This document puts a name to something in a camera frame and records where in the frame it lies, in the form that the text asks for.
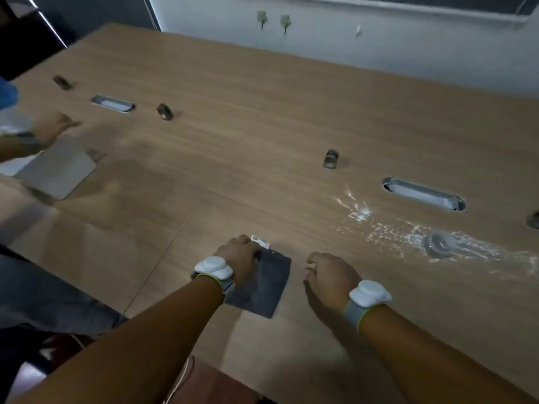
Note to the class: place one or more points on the grey cloth towel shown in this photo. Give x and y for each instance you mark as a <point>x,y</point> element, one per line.
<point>265,281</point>

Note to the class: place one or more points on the another person's forearm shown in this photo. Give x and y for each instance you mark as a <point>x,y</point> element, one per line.
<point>12,148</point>

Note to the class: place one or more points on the metal partition clamp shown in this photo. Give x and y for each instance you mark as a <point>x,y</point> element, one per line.
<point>164,112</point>
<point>63,82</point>
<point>331,159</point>
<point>534,220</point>

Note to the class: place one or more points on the person's right forearm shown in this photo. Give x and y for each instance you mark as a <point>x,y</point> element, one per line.
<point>421,357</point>

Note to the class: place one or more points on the person's left forearm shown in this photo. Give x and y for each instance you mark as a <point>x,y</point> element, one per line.
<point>139,345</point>

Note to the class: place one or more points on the person's grey cloth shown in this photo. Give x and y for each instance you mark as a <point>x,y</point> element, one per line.
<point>54,170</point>

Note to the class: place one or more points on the person's left hand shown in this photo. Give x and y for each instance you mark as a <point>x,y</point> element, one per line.
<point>242,256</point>

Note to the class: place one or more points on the person's right hand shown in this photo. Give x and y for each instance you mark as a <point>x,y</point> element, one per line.
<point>332,279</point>

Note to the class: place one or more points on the dark window white sill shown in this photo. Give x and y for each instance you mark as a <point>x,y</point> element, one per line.
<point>421,0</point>

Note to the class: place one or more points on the person's grey trousers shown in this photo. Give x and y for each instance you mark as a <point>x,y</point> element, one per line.
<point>42,294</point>

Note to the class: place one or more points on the white wrist tracker grey band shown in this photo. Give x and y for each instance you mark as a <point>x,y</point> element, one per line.
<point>212,268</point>
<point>368,293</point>

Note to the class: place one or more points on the green wall hook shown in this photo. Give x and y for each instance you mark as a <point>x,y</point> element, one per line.
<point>262,17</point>
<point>285,21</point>

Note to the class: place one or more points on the spilled white powder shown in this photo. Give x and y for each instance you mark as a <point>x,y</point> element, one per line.
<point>370,214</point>

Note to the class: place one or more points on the clear plastic shaker jar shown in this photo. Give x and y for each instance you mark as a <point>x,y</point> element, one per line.
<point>440,244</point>

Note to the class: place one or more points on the white wall hook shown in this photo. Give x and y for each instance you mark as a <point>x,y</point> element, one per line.
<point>358,31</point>

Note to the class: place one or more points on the blue fabric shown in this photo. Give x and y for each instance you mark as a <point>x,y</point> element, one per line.
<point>6,94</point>

